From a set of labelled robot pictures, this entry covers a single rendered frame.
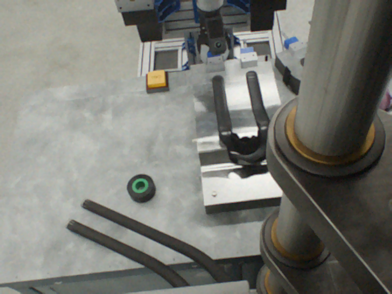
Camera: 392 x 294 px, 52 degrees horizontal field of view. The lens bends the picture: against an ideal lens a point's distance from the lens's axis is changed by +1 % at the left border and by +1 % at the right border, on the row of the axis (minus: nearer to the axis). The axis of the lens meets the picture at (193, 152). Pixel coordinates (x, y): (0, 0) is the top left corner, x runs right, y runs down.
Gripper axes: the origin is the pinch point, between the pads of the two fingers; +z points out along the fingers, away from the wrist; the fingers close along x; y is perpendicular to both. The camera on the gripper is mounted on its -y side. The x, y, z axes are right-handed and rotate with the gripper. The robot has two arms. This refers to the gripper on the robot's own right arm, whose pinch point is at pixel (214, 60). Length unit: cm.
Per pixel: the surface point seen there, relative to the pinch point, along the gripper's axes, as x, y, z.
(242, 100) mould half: -6.7, -15.2, 2.8
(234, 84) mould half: -5.0, -8.7, 2.5
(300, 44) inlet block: -28.7, 5.2, 2.9
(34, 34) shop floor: 122, 144, 92
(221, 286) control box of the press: 5, -85, -56
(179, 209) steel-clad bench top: 15.6, -45.7, 11.1
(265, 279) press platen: -3, -74, -14
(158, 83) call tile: 19.8, 1.0, 7.6
